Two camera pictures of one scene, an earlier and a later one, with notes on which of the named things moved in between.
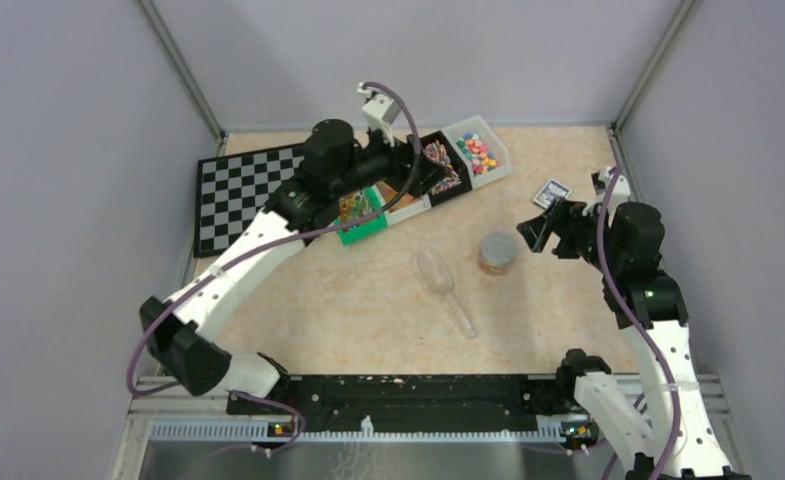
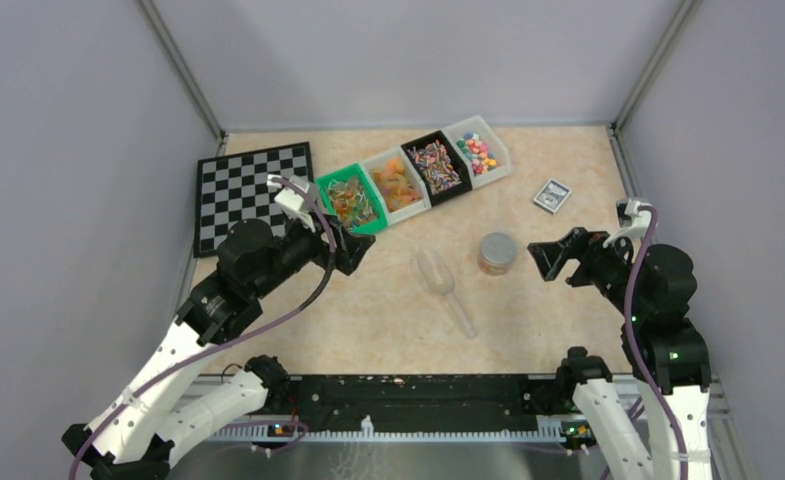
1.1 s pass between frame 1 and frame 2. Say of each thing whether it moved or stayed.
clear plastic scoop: stayed
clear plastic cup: stayed
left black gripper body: moved
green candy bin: stayed
